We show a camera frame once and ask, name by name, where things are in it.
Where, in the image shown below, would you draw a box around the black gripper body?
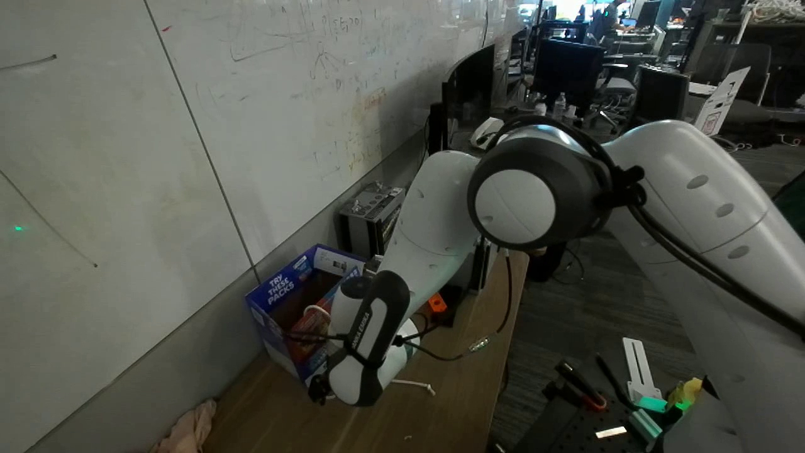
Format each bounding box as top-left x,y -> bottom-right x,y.
284,328 -> 343,356

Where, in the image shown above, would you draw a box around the blue cardboard box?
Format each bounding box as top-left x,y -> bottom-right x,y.
244,241 -> 372,385

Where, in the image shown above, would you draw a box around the grey metal hex key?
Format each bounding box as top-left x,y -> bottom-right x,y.
390,377 -> 439,397

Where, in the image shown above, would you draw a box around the pink cloth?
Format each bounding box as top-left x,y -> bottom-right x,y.
155,400 -> 219,453

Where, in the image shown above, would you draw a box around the green yellow plastic parts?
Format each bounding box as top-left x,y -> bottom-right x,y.
633,375 -> 704,422

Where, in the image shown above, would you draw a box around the black computer tower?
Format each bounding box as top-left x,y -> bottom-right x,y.
633,64 -> 692,124

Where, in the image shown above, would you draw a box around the white sign board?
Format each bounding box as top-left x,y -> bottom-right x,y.
692,66 -> 753,139

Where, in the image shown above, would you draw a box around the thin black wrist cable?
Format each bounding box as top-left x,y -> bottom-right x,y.
392,250 -> 516,365

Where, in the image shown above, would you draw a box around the black handled tool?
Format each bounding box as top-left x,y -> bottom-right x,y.
552,358 -> 611,412

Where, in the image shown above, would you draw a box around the white metal bracket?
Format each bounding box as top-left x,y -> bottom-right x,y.
621,336 -> 664,400

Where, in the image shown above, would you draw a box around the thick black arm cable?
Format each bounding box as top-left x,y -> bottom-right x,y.
620,167 -> 805,338

